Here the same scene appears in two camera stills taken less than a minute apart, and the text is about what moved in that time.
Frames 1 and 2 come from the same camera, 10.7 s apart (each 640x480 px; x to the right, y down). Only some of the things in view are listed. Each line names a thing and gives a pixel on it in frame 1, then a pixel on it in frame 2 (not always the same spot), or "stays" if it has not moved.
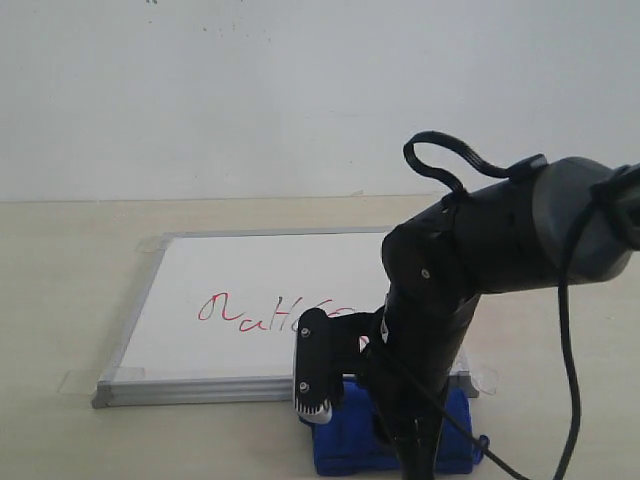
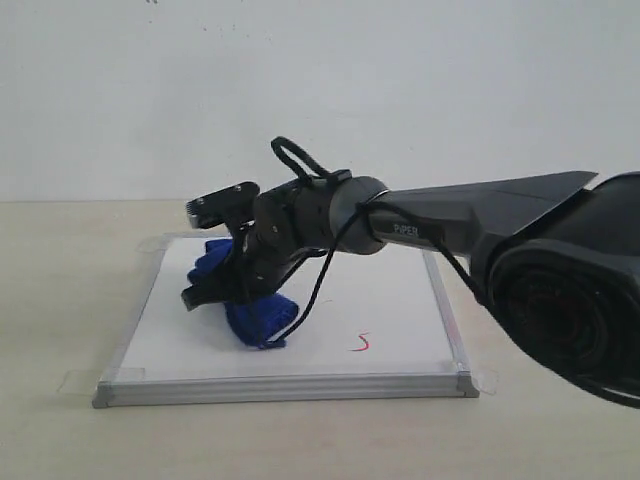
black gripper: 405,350 → 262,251
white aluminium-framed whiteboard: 214,314 stays
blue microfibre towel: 356,440 → 262,321
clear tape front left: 87,381 stays
